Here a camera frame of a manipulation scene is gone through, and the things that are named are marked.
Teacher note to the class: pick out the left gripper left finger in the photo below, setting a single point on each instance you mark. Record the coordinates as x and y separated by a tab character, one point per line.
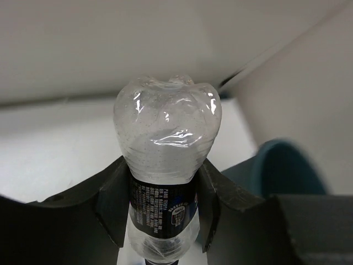
81	225

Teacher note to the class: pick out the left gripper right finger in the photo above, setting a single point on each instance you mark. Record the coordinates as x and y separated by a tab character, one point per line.
237	227

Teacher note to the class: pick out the black label plastic bottle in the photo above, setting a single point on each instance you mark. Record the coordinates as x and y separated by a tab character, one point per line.
165	131

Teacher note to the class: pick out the dark green plastic bin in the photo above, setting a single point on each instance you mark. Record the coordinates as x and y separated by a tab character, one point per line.
278	167

